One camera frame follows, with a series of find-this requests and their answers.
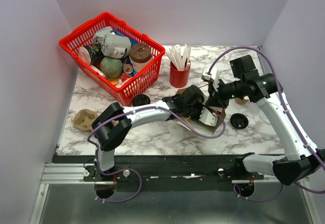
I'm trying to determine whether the black mounting base plate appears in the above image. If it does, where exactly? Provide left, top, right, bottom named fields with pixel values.
left=52, top=154, right=297, bottom=193

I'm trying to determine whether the red straw holder cup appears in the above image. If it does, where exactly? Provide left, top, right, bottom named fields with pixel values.
left=169, top=61, right=191, bottom=88

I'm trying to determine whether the black plastic cup lid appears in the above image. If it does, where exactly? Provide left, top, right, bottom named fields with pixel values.
left=132, top=94, right=151, bottom=107

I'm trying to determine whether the red plastic shopping basket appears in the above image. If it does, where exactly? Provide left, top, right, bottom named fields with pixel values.
left=59, top=12, right=165, bottom=106

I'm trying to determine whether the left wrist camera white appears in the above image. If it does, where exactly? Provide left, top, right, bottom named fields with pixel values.
left=199, top=106, right=219, bottom=127

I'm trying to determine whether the cardboard cup carrier left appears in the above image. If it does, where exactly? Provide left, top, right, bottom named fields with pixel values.
left=73, top=109, right=98, bottom=132

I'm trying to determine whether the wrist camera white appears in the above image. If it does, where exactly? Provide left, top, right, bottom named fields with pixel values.
left=199, top=106, right=219, bottom=127
left=201, top=67, right=219, bottom=91

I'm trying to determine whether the brown lidded tub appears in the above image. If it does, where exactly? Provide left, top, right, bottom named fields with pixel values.
left=129, top=43, right=153, bottom=73

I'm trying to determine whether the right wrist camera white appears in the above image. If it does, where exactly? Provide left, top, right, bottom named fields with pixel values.
left=201, top=67, right=219, bottom=91

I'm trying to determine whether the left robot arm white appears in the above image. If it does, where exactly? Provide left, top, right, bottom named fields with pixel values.
left=92, top=85, right=204, bottom=181

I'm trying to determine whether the tilted empty paper cup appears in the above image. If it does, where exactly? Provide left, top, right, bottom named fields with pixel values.
left=234, top=97, right=249, bottom=105

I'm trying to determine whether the black plastic lid on table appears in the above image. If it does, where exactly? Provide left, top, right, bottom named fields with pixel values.
left=230, top=113, right=249, bottom=130

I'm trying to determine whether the aluminium rail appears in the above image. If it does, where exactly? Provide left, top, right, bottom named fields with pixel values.
left=41, top=163, right=278, bottom=185

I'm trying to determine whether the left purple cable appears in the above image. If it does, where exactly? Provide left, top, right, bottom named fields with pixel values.
left=86, top=106, right=226, bottom=203

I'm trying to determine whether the black printed can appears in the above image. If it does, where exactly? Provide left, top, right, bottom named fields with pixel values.
left=78, top=43, right=104, bottom=65

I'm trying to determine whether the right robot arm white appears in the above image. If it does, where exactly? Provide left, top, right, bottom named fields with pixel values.
left=202, top=55, right=324, bottom=186

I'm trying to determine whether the bundle of white wrapped straws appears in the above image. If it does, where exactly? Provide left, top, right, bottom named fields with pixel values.
left=166, top=45, right=191, bottom=71

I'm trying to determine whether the green round melon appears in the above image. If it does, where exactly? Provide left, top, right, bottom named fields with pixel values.
left=100, top=56, right=123, bottom=79

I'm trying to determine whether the brown paper takeout bag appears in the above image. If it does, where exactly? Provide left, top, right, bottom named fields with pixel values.
left=175, top=85, right=226, bottom=136

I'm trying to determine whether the grey paper wrapped package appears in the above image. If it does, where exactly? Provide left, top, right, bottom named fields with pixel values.
left=92, top=26, right=132, bottom=59

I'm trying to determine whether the red bull can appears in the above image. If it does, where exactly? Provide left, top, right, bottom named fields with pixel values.
left=122, top=57, right=134, bottom=76

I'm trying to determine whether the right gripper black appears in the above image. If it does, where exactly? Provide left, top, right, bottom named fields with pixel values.
left=205, top=77, right=244, bottom=109

